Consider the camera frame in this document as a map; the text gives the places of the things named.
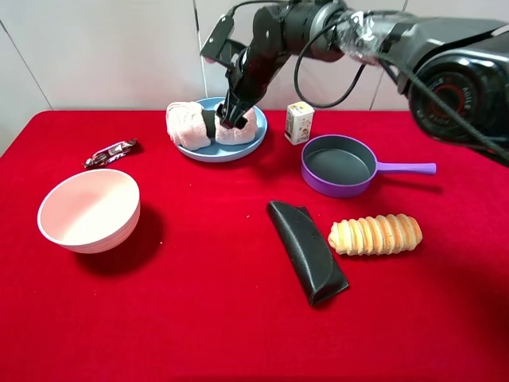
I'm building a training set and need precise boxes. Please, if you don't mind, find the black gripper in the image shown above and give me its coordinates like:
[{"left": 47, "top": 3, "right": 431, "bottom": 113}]
[{"left": 216, "top": 39, "right": 289, "bottom": 128}]

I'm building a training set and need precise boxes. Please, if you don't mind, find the pink towel black band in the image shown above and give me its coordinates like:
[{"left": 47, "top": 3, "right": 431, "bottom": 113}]
[{"left": 165, "top": 102, "right": 258, "bottom": 150}]

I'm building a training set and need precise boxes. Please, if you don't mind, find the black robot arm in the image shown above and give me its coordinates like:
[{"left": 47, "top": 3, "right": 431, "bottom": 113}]
[{"left": 212, "top": 1, "right": 508, "bottom": 165}]

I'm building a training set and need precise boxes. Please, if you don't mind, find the light blue round plate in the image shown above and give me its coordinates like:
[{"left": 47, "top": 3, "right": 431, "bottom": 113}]
[{"left": 173, "top": 97, "right": 267, "bottom": 163}]

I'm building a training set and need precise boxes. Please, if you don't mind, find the small white yellow carton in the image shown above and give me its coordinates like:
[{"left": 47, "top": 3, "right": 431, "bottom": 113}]
[{"left": 285, "top": 101, "right": 314, "bottom": 146}]

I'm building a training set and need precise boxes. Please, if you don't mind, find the purple toy frying pan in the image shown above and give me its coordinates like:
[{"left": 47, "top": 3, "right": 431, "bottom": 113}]
[{"left": 301, "top": 134, "right": 437, "bottom": 198}]

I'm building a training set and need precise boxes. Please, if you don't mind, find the brown candy bar wrapper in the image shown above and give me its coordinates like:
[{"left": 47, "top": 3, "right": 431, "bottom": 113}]
[{"left": 83, "top": 138, "right": 138, "bottom": 169}]

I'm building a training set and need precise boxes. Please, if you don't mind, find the black glasses case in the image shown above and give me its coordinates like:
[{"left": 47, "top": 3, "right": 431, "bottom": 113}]
[{"left": 266, "top": 201, "right": 349, "bottom": 306}]

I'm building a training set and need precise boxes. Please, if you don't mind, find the pink ribbed bowl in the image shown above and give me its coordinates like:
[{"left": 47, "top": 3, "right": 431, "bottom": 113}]
[{"left": 37, "top": 169, "right": 141, "bottom": 254}]

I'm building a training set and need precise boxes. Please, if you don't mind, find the striped bread roll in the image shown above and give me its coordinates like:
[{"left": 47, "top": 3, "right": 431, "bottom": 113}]
[{"left": 328, "top": 214, "right": 423, "bottom": 256}]

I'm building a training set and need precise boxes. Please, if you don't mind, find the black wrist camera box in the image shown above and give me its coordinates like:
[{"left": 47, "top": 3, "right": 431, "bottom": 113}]
[{"left": 200, "top": 13, "right": 246, "bottom": 68}]

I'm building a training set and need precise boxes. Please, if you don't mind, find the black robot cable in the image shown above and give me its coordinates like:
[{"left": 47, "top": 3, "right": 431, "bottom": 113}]
[{"left": 222, "top": 0, "right": 509, "bottom": 160}]

